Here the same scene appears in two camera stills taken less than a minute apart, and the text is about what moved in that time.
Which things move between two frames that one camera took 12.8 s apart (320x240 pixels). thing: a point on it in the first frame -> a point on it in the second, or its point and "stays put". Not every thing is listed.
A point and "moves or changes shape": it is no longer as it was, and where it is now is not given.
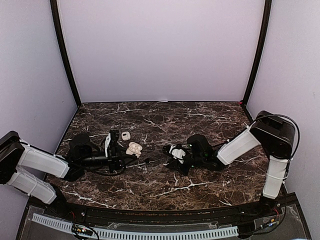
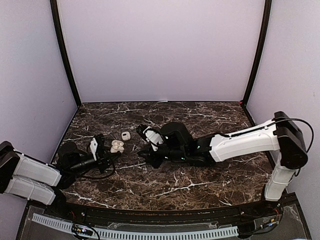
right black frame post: x=268 y=6 stays put
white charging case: x=134 y=148 moves or changes shape
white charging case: x=126 y=135 stays put
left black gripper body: x=112 y=162 -> x=101 y=162
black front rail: x=122 y=216 stays put
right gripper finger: x=173 y=165 -> x=144 y=153
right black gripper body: x=184 y=170 -> x=155 y=162
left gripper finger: x=129 y=160 -> x=115 y=156
